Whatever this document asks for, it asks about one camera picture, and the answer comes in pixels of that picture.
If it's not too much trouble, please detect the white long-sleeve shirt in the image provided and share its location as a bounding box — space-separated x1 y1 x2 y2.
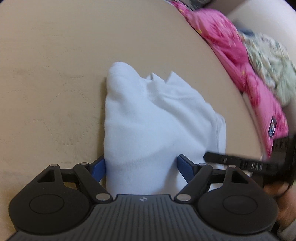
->
104 62 226 195

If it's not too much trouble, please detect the person's right hand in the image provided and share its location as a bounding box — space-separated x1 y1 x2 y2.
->
263 182 295 229

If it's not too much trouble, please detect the floral white quilt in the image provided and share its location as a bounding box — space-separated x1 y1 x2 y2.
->
239 31 295 107

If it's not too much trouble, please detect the pink quilt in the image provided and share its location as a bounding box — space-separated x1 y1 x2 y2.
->
172 1 288 158

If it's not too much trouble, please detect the beige bed mat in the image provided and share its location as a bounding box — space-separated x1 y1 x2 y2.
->
1 1 262 240

